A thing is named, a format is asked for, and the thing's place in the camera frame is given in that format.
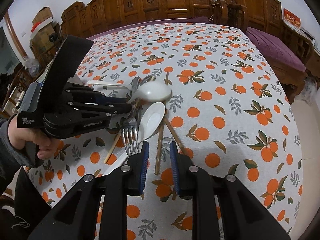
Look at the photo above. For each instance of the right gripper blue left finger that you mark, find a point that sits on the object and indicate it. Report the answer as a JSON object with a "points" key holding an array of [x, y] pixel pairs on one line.
{"points": [[137, 175]]}

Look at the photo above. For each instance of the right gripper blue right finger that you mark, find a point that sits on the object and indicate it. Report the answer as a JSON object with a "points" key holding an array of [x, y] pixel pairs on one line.
{"points": [[183, 170]]}

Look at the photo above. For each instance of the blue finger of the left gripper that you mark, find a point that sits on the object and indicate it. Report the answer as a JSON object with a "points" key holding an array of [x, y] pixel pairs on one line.
{"points": [[84, 94], [78, 111]]}

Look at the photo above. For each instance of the light wooden chopstick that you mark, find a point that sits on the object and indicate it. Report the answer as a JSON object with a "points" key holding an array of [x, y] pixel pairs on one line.
{"points": [[112, 147]]}

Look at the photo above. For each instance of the metal fork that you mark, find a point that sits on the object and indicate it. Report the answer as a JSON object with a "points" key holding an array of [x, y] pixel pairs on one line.
{"points": [[130, 136]]}

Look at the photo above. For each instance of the white ceramic spoon upturned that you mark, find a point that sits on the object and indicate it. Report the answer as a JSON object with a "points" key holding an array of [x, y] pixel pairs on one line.
{"points": [[150, 121]]}

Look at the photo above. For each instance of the metal spoon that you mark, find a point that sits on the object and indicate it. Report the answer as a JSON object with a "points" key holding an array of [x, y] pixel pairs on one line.
{"points": [[137, 82]]}

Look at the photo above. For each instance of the white ceramic spoon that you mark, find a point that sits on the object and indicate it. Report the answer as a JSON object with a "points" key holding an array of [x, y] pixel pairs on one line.
{"points": [[153, 91]]}

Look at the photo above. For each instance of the white plastic fork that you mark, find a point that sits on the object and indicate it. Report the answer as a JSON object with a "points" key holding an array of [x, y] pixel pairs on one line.
{"points": [[108, 84]]}

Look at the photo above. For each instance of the grey sleeve forearm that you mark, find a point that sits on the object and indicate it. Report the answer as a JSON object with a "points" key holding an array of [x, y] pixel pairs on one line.
{"points": [[11, 159]]}

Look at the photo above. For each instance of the left hand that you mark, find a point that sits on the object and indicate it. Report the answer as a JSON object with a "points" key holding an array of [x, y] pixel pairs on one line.
{"points": [[18, 138]]}

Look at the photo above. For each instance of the dark wooden chopstick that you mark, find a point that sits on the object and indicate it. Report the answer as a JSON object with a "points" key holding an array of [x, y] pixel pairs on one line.
{"points": [[159, 149], [175, 136]]}

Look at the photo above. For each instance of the cardboard boxes stack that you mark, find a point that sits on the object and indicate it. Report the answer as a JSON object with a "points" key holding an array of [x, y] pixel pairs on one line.
{"points": [[45, 37]]}

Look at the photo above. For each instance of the orange print tablecloth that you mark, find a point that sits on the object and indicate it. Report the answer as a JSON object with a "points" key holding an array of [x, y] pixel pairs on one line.
{"points": [[227, 107]]}

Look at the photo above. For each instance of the carved wooden bench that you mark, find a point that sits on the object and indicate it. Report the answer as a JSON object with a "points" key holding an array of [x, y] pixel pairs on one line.
{"points": [[102, 15]]}

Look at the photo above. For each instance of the wooden armchair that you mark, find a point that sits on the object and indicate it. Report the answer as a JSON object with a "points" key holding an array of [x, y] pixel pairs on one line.
{"points": [[232, 15]]}

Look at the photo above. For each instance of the red sign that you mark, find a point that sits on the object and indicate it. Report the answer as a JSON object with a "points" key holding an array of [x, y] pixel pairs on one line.
{"points": [[291, 18]]}

